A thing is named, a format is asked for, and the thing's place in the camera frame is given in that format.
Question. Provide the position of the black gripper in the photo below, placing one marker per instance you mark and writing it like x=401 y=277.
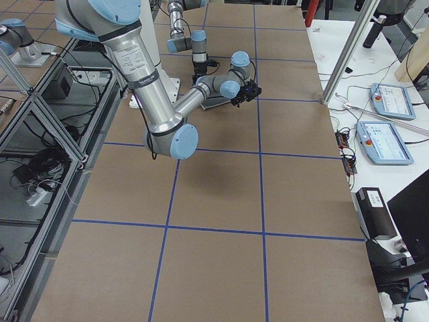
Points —
x=240 y=96
x=198 y=69

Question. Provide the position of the pink towel with grey back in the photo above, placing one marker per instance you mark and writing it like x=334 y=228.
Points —
x=212 y=102

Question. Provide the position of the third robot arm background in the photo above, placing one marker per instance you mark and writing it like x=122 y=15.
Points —
x=19 y=44

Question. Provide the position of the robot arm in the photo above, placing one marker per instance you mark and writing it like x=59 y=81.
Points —
x=183 y=39
x=117 y=25

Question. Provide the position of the small orange circuit board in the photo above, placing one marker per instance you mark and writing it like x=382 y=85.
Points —
x=347 y=154

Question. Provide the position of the lower teach pendant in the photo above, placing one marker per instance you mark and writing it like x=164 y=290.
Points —
x=382 y=143

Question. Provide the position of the teach pendant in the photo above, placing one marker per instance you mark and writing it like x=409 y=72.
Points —
x=382 y=143
x=392 y=101

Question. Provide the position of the black cylinder on desk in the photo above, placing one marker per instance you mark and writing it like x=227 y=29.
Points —
x=374 y=31

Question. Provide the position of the upper teach pendant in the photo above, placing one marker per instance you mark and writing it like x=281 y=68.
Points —
x=392 y=101

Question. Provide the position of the wooden beam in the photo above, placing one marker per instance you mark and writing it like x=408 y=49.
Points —
x=415 y=61

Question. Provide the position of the black box with label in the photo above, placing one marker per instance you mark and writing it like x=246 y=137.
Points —
x=375 y=215

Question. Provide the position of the black monitor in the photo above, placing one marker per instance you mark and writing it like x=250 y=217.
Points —
x=409 y=210

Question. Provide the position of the black power adapter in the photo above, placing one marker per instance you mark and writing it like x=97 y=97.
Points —
x=23 y=173

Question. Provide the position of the white power strip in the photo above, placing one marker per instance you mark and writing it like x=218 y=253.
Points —
x=36 y=197

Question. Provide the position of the aluminium frame post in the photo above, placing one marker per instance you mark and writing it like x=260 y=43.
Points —
x=357 y=31

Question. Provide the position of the aluminium frame rack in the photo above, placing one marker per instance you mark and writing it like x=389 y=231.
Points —
x=56 y=125

